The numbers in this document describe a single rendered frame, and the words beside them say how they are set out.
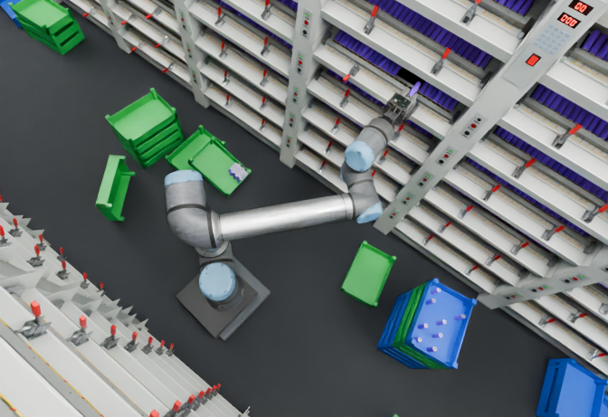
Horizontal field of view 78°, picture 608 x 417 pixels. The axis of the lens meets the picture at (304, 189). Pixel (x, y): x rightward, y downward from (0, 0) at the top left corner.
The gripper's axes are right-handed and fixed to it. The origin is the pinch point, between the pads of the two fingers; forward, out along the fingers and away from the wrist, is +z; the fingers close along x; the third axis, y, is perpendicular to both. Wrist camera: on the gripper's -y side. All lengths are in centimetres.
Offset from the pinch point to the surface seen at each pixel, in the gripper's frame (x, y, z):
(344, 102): 23.1, -24.8, 1.5
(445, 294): -62, -62, -26
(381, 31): 19.8, 13.5, 4.1
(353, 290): -31, -102, -38
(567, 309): -113, -65, 7
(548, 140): -43.7, 12.9, 2.7
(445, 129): -17.3, -7.0, 2.7
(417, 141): -11.6, -25.5, 6.6
